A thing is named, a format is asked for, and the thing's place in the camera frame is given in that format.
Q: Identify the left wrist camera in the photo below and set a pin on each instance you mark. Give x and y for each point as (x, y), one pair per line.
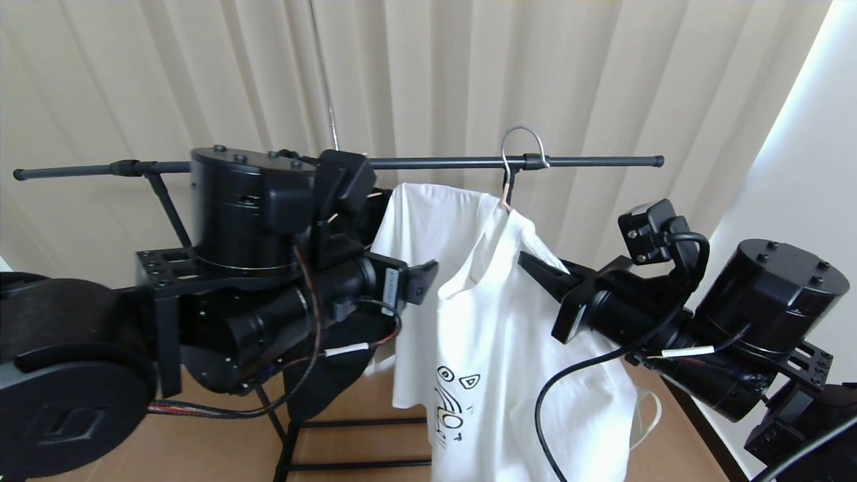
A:
(345, 181)

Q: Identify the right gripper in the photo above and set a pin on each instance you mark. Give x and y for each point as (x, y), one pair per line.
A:
(629, 311)

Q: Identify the beige curtain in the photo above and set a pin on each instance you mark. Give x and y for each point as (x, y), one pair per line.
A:
(602, 73)

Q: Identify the white garment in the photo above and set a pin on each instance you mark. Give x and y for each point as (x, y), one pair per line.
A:
(495, 348)

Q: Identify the black clothes rack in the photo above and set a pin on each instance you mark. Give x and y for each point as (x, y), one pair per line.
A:
(602, 161)

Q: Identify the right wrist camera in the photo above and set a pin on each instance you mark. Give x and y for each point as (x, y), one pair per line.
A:
(653, 227)

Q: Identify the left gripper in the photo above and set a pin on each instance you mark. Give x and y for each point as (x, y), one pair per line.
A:
(321, 294)

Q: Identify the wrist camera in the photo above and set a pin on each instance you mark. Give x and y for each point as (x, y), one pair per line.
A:
(345, 181)
(653, 227)

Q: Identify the white laundry basket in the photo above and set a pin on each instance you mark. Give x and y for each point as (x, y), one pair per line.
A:
(651, 415)

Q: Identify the black shorts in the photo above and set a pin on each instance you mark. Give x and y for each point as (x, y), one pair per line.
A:
(335, 381)

